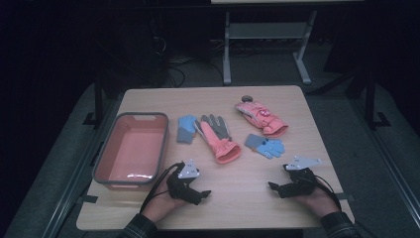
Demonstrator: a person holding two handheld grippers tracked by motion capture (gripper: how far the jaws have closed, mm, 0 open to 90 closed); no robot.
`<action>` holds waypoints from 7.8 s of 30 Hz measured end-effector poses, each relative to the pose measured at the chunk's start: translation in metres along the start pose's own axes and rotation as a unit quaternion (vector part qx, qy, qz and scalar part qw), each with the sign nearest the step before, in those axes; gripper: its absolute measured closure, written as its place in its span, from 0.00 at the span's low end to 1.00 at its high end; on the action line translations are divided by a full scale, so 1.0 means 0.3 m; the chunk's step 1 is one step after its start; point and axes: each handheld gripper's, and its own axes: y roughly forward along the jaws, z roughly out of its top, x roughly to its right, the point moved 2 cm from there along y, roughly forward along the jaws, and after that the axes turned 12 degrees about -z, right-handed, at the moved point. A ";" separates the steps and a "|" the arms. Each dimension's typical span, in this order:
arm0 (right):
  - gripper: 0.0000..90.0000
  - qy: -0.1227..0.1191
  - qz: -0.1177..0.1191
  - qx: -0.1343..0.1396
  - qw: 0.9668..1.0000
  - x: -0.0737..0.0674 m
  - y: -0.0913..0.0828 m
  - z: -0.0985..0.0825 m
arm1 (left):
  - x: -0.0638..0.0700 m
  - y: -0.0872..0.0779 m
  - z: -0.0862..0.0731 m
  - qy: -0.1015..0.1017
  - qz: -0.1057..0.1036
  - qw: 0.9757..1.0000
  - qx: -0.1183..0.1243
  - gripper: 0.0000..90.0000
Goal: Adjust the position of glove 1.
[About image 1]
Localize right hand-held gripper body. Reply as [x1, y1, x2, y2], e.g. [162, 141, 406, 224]
[279, 155, 323, 199]

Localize white metal stand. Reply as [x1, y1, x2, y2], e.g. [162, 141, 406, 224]
[222, 9, 318, 86]

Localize pink plastic basket grey rim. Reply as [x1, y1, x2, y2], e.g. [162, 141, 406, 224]
[92, 111, 170, 191]

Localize pink glove with grey palm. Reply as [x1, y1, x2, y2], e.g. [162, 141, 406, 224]
[193, 113, 243, 166]

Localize metal floor rail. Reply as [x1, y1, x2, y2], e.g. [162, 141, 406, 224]
[41, 97, 124, 238]
[349, 97, 420, 230]

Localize pink padded glove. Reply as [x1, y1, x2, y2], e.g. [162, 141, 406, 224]
[234, 100, 289, 139]

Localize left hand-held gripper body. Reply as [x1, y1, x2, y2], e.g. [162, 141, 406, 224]
[165, 159, 203, 203]

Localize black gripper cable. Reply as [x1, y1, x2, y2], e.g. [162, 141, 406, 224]
[314, 174, 343, 211]
[139, 161, 184, 213]

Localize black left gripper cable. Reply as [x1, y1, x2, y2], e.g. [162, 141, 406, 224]
[139, 161, 184, 213]

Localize person's left hand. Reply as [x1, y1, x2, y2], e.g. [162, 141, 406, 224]
[142, 178, 188, 223]

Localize plain blue knit glove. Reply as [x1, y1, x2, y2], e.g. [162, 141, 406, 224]
[175, 114, 198, 145]

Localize blue knit glove with dots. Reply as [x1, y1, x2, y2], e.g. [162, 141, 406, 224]
[244, 133, 286, 160]

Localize black floor cables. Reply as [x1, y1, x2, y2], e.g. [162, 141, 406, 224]
[150, 36, 226, 89]

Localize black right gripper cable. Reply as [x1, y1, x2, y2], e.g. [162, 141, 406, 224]
[314, 174, 343, 211]

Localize person's right hand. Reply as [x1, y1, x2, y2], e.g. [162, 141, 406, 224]
[293, 179, 342, 218]

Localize black upright post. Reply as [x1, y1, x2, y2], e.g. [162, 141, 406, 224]
[364, 67, 391, 131]
[81, 70, 104, 129]

